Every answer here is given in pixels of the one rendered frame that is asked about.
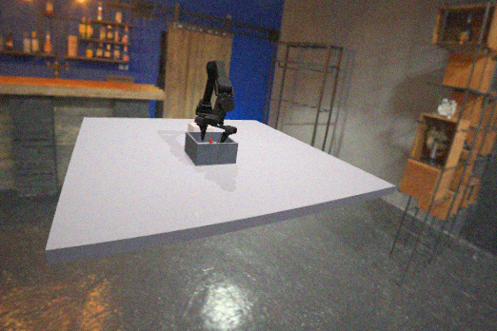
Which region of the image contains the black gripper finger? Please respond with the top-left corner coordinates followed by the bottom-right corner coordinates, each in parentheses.
top-left (197, 124), bottom-right (208, 141)
top-left (220, 132), bottom-right (232, 143)

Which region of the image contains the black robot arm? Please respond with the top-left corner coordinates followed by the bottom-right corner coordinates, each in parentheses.
top-left (195, 60), bottom-right (235, 127)

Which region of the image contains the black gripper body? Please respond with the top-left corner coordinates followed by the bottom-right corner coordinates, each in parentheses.
top-left (194, 108), bottom-right (237, 134)

